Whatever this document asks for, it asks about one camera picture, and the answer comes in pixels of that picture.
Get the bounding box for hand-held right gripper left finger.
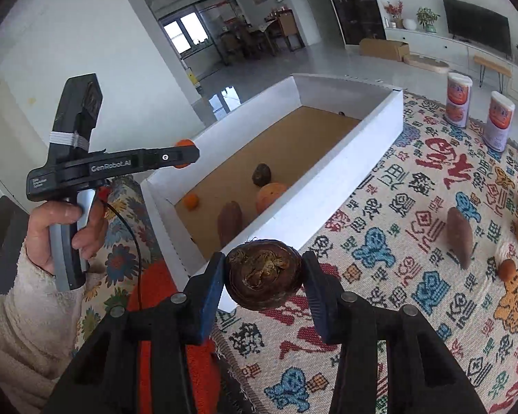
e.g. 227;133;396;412
41;251;227;414

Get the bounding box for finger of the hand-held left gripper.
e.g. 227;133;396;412
144;144;200;169

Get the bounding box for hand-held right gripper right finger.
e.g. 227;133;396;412
301;251;488;414

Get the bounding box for dark brown round fruit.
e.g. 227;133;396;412
226;238;304;310
252;163;272;187

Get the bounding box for large purple sweet potato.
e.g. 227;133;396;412
217;200;243;248

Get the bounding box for large red-orange round fruit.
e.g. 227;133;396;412
256;182;289;215

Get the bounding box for white shallow box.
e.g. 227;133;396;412
140;73;404;313

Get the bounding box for person's left forearm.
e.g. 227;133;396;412
0;241;108;414

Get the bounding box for person's left hand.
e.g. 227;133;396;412
26;187;111;277

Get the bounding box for orange-red fuzzy garment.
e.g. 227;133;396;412
127;261;221;414

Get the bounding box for printed woven tablecloth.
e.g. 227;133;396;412
207;90;518;414

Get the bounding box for floral cloth cover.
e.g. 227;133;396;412
75;177;165;346

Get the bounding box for dining room window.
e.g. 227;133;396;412
157;2;212;59

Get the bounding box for wooden dining table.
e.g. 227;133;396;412
242;21;281;57

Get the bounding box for small purple sweet potato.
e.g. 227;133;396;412
446;207;474;270

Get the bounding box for small brown round fruit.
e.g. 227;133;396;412
498;259;518;282

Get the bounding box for brown cardboard box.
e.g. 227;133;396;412
358;38;411;63

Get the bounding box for dark glass cabinet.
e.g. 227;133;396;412
317;0;387;46

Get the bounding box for pink and white can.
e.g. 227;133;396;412
486;91;515;152
445;73;473;129

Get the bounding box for beige scratcher pad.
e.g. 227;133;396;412
403;53;452;75

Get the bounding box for red flowers in vase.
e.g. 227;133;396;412
384;1;404;29

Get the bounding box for white television cabinet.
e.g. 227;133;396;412
384;26;518;100

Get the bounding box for wooden bench with hairpin legs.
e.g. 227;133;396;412
473;54;512;91

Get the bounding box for green potted plant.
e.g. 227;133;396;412
415;7;440;34

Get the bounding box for black television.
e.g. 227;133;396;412
441;0;512;57

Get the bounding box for black cable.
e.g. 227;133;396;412
104;198;142;311

